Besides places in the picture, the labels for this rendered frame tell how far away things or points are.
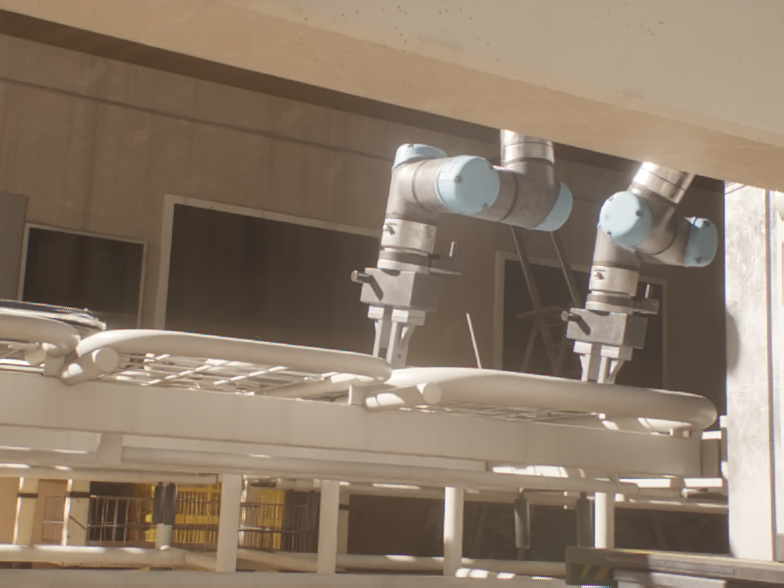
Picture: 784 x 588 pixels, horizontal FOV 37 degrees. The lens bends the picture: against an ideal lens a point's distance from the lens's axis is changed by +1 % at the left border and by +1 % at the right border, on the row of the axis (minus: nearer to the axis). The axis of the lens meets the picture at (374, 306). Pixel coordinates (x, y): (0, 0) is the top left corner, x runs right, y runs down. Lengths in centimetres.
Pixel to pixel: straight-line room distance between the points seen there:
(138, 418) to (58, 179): 655
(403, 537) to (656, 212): 549
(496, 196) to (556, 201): 12
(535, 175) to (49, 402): 72
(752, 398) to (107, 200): 679
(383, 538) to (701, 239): 533
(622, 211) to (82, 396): 82
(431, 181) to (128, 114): 667
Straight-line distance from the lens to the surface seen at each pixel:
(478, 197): 155
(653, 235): 176
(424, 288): 162
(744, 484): 147
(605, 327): 190
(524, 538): 215
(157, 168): 814
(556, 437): 170
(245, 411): 147
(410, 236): 164
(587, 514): 200
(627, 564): 141
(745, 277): 149
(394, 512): 702
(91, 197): 796
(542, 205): 164
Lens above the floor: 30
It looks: 10 degrees up
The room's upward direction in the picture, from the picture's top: 3 degrees clockwise
